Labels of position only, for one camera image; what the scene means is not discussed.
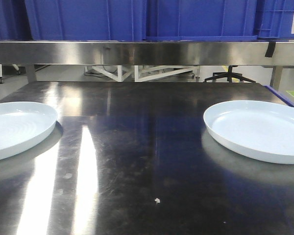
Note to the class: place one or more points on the light blue plate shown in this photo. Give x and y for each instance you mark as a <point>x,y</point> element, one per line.
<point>24,125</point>
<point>259,130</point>

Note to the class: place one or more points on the black office chair base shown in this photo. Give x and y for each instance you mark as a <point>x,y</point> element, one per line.
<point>229,75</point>

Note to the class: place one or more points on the centre blue plastic bin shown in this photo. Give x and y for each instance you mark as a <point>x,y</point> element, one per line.
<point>142,20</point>

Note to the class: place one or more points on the blue plastic bin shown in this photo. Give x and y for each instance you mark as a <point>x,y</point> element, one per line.
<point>142,20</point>
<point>14,24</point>
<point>273,19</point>

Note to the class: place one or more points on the blue edge strip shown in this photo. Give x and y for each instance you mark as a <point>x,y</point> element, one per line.
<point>280,96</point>

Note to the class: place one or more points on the black tape strip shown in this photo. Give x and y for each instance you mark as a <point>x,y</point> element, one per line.
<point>270,49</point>

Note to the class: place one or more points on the right blue plastic bin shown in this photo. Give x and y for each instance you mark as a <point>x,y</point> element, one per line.
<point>273,19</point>

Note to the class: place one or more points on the left blue plastic bin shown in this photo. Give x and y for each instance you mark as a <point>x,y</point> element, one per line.
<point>14,24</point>

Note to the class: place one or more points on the stainless steel shelf rail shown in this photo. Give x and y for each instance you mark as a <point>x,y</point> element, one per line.
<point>145,53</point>

